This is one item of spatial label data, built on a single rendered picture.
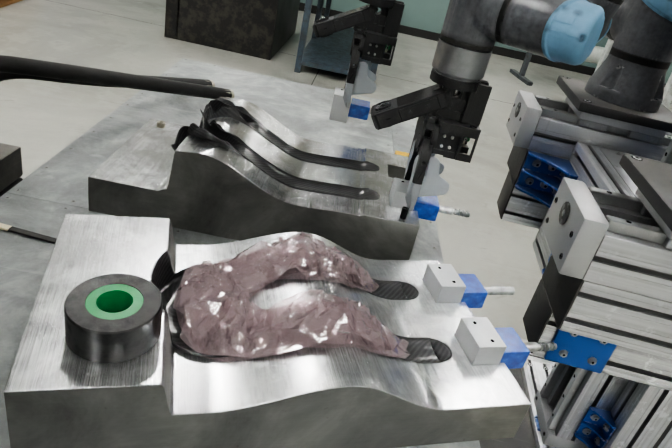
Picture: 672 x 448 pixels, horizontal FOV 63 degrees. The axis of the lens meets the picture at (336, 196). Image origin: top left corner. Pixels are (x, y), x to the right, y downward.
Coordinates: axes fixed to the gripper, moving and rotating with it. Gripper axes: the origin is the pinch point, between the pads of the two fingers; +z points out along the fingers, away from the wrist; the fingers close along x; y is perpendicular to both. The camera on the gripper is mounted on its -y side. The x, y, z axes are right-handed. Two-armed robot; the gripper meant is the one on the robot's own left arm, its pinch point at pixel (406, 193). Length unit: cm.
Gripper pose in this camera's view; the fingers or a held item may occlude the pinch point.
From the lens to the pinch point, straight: 87.9
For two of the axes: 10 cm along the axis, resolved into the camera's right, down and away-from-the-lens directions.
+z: -1.9, 8.7, 4.6
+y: 9.8, 2.0, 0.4
